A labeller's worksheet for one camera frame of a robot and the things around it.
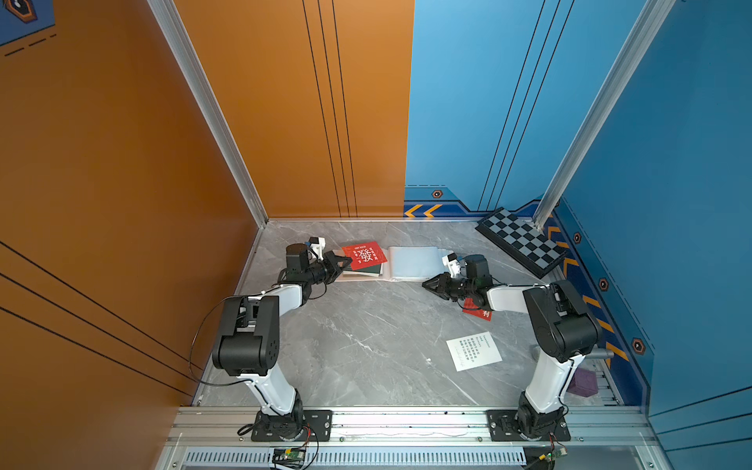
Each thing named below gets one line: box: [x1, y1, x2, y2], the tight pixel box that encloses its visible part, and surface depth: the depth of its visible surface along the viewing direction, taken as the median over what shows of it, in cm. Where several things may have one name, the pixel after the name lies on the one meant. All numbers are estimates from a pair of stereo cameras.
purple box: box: [566, 367, 599, 398], surface depth 77 cm
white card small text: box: [445, 330, 504, 373], surface depth 88 cm
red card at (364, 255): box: [342, 240, 389, 271], surface depth 98 cm
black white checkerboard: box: [474, 206, 568, 280], surface depth 111 cm
